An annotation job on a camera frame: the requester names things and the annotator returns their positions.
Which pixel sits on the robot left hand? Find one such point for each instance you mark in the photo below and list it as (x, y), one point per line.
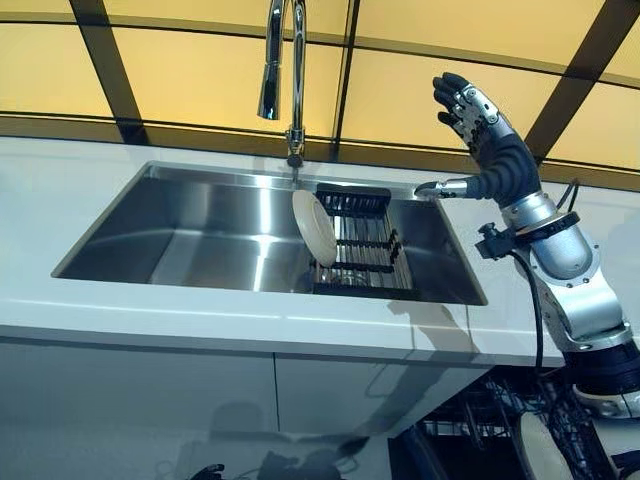
(207, 474)

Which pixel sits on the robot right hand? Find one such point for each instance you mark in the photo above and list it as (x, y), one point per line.
(505, 165)

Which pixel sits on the cream round plate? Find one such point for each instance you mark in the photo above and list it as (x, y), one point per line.
(314, 227)
(542, 445)

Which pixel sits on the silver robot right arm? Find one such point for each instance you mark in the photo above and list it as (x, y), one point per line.
(575, 290)

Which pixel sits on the black dishwasher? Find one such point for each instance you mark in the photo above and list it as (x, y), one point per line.
(425, 450)

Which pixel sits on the white cabinet door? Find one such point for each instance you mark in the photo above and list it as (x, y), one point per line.
(360, 390)
(135, 390)

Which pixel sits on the black sink drying rack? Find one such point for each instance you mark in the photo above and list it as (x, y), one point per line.
(365, 240)

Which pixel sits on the chrome gooseneck faucet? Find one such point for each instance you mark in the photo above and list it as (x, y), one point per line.
(298, 75)

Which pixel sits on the stainless steel sink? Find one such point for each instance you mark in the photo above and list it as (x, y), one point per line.
(200, 235)

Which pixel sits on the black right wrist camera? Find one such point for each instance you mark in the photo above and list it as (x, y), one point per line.
(495, 242)

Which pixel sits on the yellow window with dark frame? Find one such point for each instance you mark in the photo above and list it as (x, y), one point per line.
(200, 65)

